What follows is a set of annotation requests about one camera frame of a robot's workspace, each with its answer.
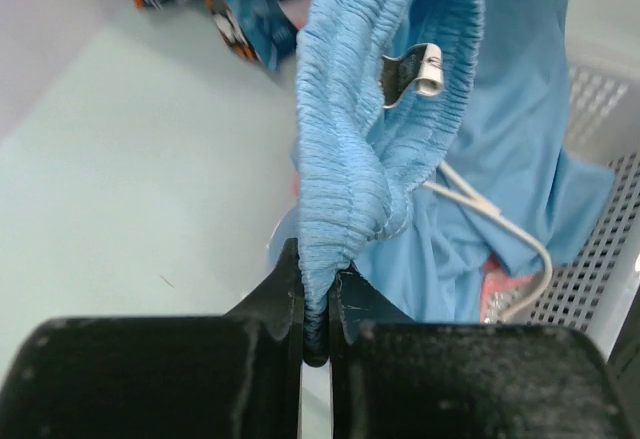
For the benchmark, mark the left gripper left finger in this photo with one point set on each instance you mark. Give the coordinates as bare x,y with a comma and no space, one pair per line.
237,375

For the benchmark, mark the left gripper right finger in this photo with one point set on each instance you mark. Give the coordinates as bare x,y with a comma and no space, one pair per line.
393,377

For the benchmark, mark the light blue shorts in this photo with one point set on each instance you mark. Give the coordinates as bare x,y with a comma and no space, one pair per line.
397,99

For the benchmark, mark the pink shorts in basket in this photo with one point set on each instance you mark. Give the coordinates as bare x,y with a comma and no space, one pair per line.
497,280

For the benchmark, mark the blue leaf print shorts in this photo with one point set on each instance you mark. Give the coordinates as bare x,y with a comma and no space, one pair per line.
257,30

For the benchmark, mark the white plastic laundry basket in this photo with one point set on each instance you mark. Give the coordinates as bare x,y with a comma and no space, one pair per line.
595,292

